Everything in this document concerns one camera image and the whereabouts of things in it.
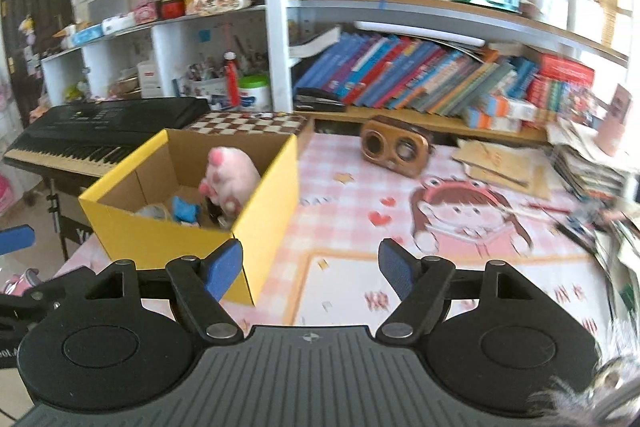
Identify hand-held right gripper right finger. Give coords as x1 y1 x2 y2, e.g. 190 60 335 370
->
376 238 551 342

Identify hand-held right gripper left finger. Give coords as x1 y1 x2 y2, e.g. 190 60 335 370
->
75 238 244 342

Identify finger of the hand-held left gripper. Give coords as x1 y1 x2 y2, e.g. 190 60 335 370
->
0 224 35 255
0 268 97 327

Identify yellow cardboard box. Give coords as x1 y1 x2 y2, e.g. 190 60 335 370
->
78 128 300 307

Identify blue plastic packet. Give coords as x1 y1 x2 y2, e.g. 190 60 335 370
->
171 196 202 228

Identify pink plush paw toy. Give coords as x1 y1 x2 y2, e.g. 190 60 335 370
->
198 147 262 214

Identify pink printed desktop mat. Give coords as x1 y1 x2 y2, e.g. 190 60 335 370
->
60 132 626 348

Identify black keyboard stand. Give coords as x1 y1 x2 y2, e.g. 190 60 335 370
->
44 177 93 260

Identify brown retro radio speaker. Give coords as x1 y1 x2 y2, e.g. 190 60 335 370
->
360 116 435 178

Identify brown kraft envelope pile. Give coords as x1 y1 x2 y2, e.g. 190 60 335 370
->
452 138 553 200

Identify black electronic keyboard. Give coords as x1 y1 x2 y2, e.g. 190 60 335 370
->
2 97 211 180

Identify wooden chessboard box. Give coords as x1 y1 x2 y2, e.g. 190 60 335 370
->
182 111 316 150

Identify orange white small box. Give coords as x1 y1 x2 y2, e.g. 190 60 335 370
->
487 94 538 120
462 104 511 130

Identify white jar green lid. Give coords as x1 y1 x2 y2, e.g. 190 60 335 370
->
237 74 273 112

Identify black pen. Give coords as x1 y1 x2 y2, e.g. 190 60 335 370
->
555 221 598 253

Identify black stapler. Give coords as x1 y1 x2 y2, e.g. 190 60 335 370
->
294 88 347 112

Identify pen cup with pens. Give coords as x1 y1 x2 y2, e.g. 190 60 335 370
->
187 62 231 98

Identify white cubby shelf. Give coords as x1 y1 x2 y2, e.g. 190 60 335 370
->
40 4 268 108

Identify red tassel ornament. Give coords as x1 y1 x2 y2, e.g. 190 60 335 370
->
222 51 242 108

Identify row of colourful children's books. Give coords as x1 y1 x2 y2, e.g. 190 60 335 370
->
295 32 538 115

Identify white box red label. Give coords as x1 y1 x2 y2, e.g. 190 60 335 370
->
137 62 163 98

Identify grey fluffy sleeve cuff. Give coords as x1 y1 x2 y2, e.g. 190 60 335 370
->
527 352 640 427

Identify pile of notebooks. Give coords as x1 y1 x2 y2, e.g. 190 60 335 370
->
547 119 631 202

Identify blue tissue pack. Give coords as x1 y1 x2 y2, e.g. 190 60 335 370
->
72 24 106 46

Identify dark brown door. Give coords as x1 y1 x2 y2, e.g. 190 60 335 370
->
0 0 76 128

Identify white light bar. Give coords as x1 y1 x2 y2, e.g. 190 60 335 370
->
354 21 487 48

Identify thick white paged book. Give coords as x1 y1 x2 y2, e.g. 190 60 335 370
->
289 25 343 68

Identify white tissue pack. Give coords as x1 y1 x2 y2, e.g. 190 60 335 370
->
102 13 136 35

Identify white wooden bookshelf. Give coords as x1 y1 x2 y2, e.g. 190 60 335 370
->
260 0 633 145

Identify colourful cartoon card set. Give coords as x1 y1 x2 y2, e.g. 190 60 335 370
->
560 84 601 128

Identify group of red thick books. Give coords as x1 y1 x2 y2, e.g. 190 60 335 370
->
525 53 596 122

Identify pink floral small box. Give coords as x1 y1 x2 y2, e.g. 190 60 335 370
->
132 0 162 25

